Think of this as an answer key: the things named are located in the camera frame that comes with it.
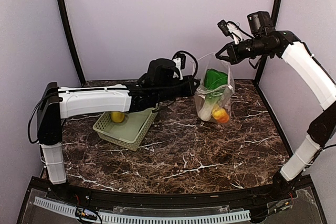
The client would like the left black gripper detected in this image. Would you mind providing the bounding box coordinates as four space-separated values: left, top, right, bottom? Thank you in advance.
156 74 200 103

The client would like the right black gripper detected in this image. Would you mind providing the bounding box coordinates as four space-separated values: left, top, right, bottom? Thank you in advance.
216 35 273 64

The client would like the green bok choy toy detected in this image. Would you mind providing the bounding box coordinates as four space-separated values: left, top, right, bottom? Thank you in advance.
198 68 228 121

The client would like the clear zip top bag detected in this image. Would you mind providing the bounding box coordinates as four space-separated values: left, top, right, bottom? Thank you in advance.
194 53 235 125

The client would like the green plastic basket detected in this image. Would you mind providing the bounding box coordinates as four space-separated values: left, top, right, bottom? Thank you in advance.
92 108 157 151

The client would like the yellow lemon toy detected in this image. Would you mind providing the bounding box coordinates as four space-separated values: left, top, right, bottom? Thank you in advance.
212 108 227 121

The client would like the orange yellow mango toy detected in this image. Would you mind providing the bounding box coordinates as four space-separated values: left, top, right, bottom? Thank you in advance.
217 112 230 123

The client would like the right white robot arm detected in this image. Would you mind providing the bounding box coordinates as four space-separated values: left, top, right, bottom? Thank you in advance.
215 31 335 200

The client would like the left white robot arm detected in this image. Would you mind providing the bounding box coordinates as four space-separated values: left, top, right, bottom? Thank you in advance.
32 75 200 201

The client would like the yellow green citrus toy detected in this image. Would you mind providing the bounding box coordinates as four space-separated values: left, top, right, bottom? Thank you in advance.
110 111 125 123

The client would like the small circuit board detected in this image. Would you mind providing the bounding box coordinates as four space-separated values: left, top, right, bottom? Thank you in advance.
75 208 98 221

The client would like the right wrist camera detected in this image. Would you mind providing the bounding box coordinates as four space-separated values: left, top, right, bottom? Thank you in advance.
247 11 275 37

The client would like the left black frame post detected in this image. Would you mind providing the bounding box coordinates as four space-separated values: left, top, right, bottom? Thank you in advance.
57 0 86 87

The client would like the black frame post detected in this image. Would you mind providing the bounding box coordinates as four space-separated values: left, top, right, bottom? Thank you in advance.
57 0 86 87
254 0 281 86

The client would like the right black frame post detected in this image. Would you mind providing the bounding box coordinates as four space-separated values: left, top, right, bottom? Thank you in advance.
254 0 281 86

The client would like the black front rail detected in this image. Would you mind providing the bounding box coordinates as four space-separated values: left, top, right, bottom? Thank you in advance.
28 175 312 211

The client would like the white slotted cable duct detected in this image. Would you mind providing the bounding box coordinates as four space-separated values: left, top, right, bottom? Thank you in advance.
34 196 251 223

